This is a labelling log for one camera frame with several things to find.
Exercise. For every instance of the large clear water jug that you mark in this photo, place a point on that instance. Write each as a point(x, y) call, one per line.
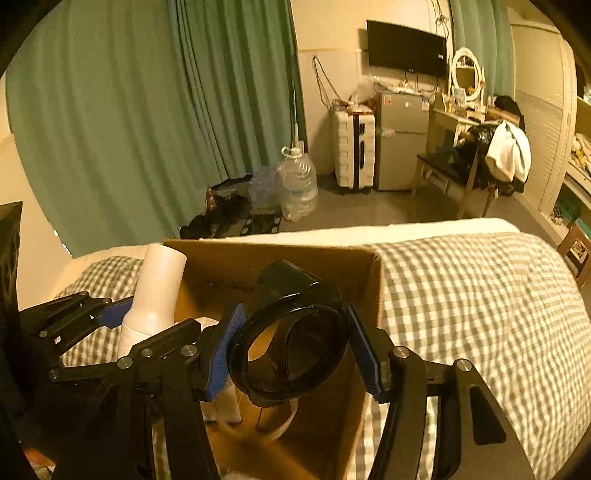
point(299, 184)

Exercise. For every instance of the cream wall shelf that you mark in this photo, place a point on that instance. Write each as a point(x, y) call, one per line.
point(577, 175)

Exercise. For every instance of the cream dressing table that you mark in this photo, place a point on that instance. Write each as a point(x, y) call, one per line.
point(443, 124)

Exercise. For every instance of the narrow green curtain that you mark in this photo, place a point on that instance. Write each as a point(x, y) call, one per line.
point(482, 41)

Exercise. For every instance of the white oval mirror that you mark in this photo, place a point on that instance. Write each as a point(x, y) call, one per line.
point(465, 69)

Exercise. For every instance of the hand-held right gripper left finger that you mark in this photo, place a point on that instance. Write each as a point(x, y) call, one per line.
point(220, 357)

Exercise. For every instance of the white suitcase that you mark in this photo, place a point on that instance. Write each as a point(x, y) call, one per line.
point(353, 147)

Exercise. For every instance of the brown cardboard box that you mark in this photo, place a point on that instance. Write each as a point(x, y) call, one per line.
point(277, 265)

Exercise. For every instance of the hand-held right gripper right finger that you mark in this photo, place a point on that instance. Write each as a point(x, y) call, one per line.
point(365, 355)

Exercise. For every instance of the silver small fridge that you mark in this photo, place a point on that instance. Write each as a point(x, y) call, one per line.
point(400, 138)

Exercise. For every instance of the checkered bed blanket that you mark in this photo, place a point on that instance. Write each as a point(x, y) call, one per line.
point(461, 323)

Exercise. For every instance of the cream shutter wardrobe door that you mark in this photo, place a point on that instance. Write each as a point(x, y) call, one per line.
point(545, 115)

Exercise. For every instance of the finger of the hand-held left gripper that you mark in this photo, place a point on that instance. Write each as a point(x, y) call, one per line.
point(92, 370)
point(113, 313)

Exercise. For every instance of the wooden chair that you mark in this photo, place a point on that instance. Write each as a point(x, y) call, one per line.
point(443, 173)

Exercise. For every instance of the wooden picture frame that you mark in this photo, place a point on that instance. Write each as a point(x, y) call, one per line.
point(577, 249)

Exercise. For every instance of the white garment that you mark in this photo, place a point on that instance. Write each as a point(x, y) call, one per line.
point(508, 150)

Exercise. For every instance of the wide green curtain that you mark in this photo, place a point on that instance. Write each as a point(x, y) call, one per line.
point(138, 115)

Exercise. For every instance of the black translucent plastic cup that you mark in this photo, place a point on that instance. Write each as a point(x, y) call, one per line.
point(288, 344)

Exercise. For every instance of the black clothes pile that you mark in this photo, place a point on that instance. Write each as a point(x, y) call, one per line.
point(473, 147)

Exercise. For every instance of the dark shoes pile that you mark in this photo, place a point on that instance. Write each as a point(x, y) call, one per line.
point(219, 212)

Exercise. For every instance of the clear plastic bag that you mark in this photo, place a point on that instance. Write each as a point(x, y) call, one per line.
point(264, 189)

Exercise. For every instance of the white plastic bottle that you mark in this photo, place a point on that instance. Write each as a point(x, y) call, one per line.
point(157, 286)

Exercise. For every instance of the black floor scale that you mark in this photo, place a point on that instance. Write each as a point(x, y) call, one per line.
point(261, 225)

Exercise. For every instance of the black wall television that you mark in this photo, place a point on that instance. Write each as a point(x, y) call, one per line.
point(406, 46)

